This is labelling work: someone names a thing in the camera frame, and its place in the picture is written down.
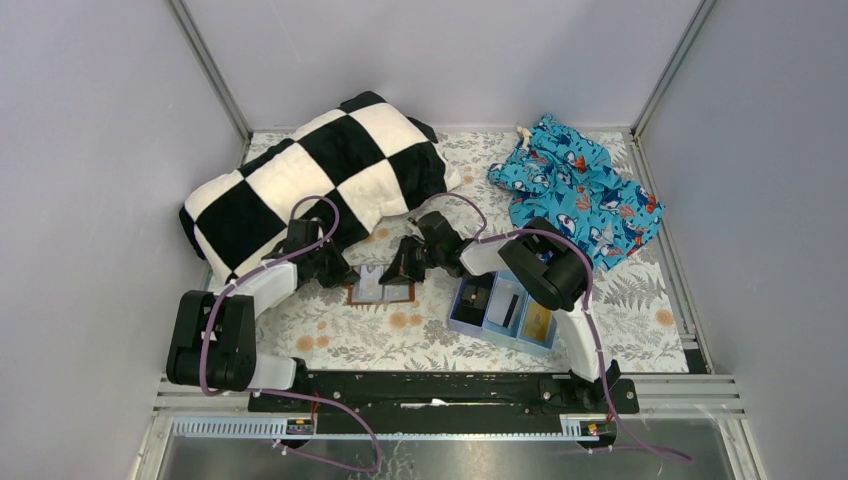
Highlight aluminium frame rails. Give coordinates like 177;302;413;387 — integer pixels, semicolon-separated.
129;0;770;480

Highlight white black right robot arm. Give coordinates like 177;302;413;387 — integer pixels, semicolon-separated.
379;212;612;382

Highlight slotted grey cable duct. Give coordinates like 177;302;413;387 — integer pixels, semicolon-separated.
172;411;617;445

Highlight white card in middle slot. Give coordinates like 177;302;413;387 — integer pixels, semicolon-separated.
486;278;525;329

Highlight grey credit card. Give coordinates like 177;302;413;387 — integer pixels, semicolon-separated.
352;265;385;303

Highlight gold credit card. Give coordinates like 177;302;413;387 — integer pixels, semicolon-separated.
521;300;552;345

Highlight blue shark print cloth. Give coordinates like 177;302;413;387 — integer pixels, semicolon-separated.
487;113;664;270

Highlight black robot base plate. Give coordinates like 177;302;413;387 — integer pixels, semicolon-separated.
248;370;640;426

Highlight purple blue card organizer box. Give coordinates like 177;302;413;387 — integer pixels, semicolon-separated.
448;270;557;356

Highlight floral patterned table mat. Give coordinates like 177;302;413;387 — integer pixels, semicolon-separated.
256;130;688;373

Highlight black white checkered blanket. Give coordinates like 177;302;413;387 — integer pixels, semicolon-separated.
178;91;462;280

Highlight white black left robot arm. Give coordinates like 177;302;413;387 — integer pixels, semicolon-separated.
166;218;359;392

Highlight black card in purple slot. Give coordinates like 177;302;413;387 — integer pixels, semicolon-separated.
453;273;494;327

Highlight brown leather card holder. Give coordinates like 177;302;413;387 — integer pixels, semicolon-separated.
347;265;415;306

